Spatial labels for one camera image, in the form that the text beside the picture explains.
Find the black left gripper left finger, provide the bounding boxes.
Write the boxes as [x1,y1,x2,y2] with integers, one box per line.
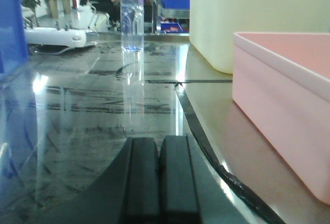
[37,137,160,223]

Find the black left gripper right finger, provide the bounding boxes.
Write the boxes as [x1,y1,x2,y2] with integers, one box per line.
[159,136,247,223]

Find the pink plastic bin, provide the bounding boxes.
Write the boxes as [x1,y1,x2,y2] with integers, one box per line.
[232,32,329,204]

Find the blue plastic bin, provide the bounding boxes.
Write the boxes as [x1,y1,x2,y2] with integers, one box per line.
[0,0,28,78]

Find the cream plastic bin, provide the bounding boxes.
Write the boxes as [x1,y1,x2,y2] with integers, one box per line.
[190,0,329,74]

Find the white device on table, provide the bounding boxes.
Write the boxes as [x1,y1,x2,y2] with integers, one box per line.
[24,27,99,48]

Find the seated person in black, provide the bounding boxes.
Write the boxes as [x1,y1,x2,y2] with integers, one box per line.
[94,0,120,27]

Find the blue bins on rack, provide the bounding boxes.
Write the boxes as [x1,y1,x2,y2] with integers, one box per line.
[156,0,190,34]

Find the clear water bottle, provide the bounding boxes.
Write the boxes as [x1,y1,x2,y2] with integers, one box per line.
[120,0,145,52]

